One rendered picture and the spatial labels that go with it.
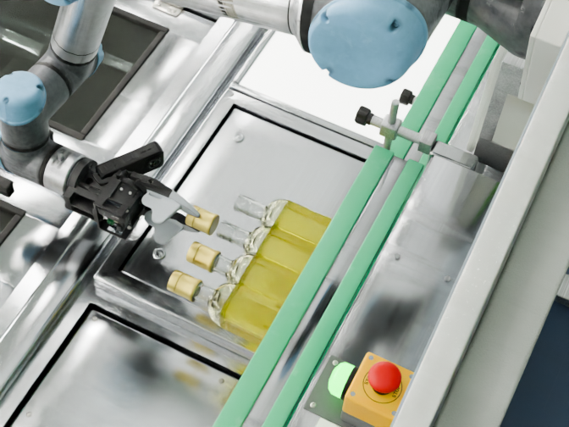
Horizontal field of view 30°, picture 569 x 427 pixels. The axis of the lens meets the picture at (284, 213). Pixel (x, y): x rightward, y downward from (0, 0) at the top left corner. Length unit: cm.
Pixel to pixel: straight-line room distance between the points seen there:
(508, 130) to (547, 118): 45
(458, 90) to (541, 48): 64
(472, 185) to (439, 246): 12
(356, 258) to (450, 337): 45
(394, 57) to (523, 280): 27
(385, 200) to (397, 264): 12
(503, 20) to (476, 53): 65
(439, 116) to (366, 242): 36
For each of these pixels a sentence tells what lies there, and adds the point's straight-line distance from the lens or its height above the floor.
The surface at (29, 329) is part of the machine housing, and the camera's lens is 175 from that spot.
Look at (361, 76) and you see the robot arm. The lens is 119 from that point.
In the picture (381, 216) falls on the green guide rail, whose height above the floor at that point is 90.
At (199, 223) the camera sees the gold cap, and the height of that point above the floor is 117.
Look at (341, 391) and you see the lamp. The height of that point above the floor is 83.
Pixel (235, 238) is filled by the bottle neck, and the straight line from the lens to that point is 165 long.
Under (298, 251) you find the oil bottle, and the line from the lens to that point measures 162.
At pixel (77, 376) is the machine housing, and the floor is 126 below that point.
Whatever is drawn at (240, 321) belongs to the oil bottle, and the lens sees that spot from 156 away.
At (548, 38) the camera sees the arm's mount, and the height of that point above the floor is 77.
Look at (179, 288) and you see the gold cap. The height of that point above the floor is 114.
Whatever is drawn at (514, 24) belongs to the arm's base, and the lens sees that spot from 124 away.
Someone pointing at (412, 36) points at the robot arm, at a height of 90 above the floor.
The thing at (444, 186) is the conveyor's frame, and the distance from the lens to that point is 155.
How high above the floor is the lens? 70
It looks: 13 degrees up
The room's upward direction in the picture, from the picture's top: 66 degrees counter-clockwise
